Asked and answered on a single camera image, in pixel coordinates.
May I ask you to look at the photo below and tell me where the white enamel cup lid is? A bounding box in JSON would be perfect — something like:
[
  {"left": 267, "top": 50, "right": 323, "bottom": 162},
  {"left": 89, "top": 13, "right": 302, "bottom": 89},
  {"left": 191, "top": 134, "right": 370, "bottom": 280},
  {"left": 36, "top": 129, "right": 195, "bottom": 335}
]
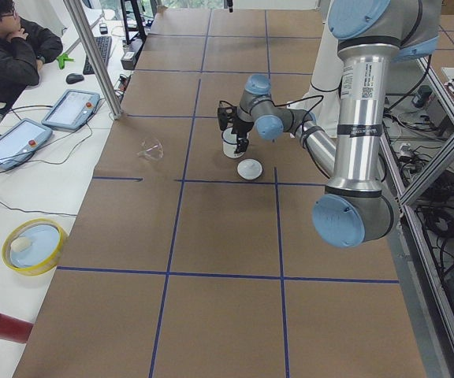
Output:
[{"left": 236, "top": 158, "right": 263, "bottom": 180}]

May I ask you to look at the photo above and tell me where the black keyboard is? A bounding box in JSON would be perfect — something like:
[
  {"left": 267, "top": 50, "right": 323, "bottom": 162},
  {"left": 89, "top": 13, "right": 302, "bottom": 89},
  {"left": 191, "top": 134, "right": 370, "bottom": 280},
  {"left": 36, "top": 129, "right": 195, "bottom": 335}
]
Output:
[{"left": 82, "top": 35, "right": 114, "bottom": 76}]

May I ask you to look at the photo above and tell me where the far teach pendant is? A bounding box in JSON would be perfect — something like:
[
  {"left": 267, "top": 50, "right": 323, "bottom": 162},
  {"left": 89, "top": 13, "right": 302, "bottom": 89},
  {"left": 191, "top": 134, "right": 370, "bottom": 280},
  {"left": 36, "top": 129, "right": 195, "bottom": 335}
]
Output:
[{"left": 41, "top": 89, "right": 100, "bottom": 132}]

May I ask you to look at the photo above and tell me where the yellow tape roll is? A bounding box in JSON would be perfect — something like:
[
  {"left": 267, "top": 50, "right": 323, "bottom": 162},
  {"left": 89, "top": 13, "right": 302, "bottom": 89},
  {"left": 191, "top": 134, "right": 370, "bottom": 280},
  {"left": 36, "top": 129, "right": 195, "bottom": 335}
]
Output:
[{"left": 2, "top": 218, "right": 69, "bottom": 276}]

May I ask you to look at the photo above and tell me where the clear glass funnel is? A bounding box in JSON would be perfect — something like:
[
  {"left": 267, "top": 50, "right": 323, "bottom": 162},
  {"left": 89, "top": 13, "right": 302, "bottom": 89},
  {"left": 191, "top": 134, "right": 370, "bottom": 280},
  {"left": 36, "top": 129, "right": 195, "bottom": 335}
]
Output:
[{"left": 137, "top": 137, "right": 164, "bottom": 161}]

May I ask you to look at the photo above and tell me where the near teach pendant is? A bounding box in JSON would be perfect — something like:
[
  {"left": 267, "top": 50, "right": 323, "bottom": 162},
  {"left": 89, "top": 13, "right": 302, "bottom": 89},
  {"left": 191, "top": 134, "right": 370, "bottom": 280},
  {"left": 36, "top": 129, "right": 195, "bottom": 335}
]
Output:
[{"left": 0, "top": 118, "right": 53, "bottom": 170}]

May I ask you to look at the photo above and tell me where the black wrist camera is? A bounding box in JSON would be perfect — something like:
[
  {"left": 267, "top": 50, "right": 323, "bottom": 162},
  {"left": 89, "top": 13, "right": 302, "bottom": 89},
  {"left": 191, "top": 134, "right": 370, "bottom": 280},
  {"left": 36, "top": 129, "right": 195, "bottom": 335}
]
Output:
[{"left": 217, "top": 106, "right": 236, "bottom": 131}]

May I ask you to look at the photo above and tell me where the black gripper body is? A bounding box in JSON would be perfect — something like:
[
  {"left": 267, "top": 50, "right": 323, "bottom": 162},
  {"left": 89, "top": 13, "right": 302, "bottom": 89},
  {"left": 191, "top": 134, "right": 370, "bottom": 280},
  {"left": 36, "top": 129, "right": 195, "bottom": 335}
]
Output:
[{"left": 231, "top": 117, "right": 253, "bottom": 138}]

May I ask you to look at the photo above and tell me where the brown paper table cover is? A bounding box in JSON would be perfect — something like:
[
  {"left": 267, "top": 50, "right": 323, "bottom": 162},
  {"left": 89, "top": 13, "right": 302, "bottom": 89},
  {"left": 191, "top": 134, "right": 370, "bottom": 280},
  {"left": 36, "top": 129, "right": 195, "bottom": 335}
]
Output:
[{"left": 15, "top": 9, "right": 426, "bottom": 377}]

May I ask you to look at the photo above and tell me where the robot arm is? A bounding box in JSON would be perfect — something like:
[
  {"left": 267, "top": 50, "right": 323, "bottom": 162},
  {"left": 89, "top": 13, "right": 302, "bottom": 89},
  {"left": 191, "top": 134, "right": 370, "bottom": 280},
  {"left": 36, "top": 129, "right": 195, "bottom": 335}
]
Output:
[
  {"left": 231, "top": 1, "right": 441, "bottom": 247},
  {"left": 217, "top": 74, "right": 336, "bottom": 178}
]

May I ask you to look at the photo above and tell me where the aluminium frame post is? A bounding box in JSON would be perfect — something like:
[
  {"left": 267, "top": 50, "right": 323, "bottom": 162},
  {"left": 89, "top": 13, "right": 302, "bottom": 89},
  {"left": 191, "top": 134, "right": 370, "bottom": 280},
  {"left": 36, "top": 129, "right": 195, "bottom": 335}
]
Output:
[{"left": 64, "top": 0, "right": 122, "bottom": 120}]

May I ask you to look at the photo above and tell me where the black computer mouse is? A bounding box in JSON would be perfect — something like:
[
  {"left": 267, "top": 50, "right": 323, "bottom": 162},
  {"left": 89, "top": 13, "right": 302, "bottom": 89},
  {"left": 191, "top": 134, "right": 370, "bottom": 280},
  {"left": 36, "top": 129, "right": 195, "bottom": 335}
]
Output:
[{"left": 65, "top": 73, "right": 84, "bottom": 84}]

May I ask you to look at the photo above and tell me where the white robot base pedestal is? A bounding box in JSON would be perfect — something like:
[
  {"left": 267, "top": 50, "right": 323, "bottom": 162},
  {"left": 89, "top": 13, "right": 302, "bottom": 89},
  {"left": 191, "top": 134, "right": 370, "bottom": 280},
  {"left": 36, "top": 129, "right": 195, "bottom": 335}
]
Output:
[{"left": 310, "top": 20, "right": 343, "bottom": 94}]

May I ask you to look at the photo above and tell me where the green clamp tool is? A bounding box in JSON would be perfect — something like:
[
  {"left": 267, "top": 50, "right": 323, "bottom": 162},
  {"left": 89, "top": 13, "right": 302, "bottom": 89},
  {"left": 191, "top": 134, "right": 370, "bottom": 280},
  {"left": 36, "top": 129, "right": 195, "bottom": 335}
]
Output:
[{"left": 56, "top": 53, "right": 74, "bottom": 70}]

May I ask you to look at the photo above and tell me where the white enamel cup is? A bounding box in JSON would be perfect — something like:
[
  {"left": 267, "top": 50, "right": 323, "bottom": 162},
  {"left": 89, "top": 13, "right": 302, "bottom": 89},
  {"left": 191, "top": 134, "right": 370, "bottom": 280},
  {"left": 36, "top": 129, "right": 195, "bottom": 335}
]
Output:
[{"left": 221, "top": 128, "right": 244, "bottom": 159}]

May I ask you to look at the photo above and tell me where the red cylinder tube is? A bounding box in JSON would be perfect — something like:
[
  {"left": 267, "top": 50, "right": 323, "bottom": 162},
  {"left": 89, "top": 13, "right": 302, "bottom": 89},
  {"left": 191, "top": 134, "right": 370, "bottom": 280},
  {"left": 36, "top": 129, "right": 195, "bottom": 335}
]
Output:
[{"left": 0, "top": 313, "right": 33, "bottom": 343}]

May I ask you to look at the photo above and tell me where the seated person in black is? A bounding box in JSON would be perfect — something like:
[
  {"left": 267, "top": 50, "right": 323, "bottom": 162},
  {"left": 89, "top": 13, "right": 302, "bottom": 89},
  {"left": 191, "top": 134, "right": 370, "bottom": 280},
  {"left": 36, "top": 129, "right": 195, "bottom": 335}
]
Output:
[{"left": 0, "top": 1, "right": 63, "bottom": 107}]

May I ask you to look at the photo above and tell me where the black camera cable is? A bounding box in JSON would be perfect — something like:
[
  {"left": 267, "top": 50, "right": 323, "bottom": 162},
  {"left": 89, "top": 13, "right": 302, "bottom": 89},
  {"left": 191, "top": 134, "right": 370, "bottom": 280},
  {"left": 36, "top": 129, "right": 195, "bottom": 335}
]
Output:
[{"left": 218, "top": 94, "right": 326, "bottom": 119}]

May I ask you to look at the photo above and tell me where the teach pendant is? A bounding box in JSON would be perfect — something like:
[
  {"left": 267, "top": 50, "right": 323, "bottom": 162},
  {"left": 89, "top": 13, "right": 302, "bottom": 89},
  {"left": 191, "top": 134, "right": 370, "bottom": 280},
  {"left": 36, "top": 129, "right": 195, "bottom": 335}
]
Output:
[
  {"left": 41, "top": 89, "right": 100, "bottom": 132},
  {"left": 0, "top": 118, "right": 53, "bottom": 170}
]

